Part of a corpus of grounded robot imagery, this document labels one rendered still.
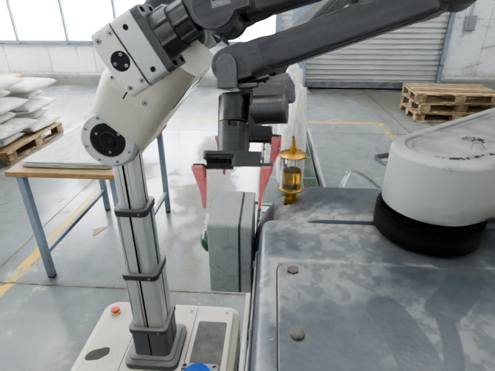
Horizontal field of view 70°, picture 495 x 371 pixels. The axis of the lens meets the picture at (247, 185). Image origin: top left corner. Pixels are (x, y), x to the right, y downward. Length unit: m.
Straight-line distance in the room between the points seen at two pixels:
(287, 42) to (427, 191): 0.40
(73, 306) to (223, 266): 2.01
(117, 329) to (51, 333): 0.56
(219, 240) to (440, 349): 0.21
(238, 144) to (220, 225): 0.29
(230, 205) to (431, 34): 8.09
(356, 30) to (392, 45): 7.55
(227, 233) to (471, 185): 0.21
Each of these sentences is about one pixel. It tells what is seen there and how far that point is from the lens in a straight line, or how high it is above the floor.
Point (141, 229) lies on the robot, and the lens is 1.21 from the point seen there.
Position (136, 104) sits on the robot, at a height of 1.32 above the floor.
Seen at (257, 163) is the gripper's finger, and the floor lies 1.28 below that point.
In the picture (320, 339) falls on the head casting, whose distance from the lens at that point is 0.24.
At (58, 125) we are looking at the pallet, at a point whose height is 0.11.
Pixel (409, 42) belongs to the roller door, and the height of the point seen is 0.93.
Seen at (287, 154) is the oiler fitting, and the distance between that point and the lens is 0.36.
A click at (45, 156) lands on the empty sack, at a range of 2.29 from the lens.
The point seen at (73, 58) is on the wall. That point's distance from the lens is 9.01.
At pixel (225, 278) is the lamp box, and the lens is 0.39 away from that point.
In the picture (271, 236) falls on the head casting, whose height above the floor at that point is 1.33.
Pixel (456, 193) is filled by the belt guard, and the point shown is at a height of 1.39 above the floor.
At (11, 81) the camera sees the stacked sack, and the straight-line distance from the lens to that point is 4.76.
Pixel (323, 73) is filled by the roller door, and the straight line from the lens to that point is 7.95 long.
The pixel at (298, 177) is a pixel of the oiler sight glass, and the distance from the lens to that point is 0.37.
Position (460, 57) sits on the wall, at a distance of 8.76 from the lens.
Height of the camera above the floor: 1.52
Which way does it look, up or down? 26 degrees down
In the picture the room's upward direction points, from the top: straight up
